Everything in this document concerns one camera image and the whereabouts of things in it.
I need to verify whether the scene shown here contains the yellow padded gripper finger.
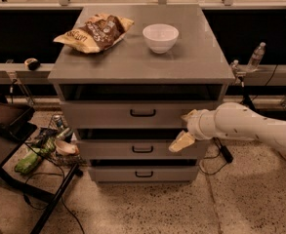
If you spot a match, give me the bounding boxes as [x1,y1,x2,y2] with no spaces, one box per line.
[169,131,195,152]
[181,109,198,122]

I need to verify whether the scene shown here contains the grey top drawer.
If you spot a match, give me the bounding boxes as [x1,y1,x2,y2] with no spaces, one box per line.
[61,84,223,129]

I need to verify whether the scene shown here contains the grey drawer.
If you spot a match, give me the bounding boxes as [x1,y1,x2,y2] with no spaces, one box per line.
[89,159,199,182]
[77,129,210,160]
[61,84,223,129]

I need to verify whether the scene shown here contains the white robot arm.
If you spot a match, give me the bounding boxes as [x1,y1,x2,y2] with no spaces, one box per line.
[169,102,286,159]

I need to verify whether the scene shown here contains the grey bottom drawer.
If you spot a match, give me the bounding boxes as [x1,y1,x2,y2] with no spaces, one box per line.
[89,159,199,182]

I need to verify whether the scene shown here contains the grey drawer cabinet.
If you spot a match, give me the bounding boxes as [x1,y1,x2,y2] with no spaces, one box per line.
[47,3,235,183]

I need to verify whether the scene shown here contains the grey middle drawer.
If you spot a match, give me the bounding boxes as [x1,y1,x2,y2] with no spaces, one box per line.
[77,129,210,160]

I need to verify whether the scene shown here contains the black power adapter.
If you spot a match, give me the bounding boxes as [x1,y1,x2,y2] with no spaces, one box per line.
[221,146,233,163]

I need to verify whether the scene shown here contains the black tripod stand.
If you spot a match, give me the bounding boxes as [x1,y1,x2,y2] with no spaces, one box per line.
[229,59,258,112]

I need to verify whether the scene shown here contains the white ceramic bowl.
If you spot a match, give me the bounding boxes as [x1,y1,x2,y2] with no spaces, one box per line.
[143,23,179,54]

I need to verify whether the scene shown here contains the clear plastic water bottle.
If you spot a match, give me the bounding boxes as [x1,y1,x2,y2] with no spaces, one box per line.
[247,42,266,72]

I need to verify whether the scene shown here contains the small tan bowl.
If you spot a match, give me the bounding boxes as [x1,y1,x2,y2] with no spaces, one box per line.
[55,139,79,156]

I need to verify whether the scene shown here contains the brown yellow chip bag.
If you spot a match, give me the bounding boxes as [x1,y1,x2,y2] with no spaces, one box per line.
[54,14,134,54]

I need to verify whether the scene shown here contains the soda can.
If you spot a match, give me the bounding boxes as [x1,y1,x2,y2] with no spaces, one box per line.
[53,115,64,130]

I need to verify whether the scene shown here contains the black side table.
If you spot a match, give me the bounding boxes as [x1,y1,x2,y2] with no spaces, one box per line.
[0,95,82,234]

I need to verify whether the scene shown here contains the green snack bag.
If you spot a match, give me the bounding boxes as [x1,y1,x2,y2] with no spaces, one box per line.
[15,137,56,175]

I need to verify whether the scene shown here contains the black yellow tape measure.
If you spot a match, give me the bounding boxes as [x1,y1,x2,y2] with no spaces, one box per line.
[24,58,40,71]

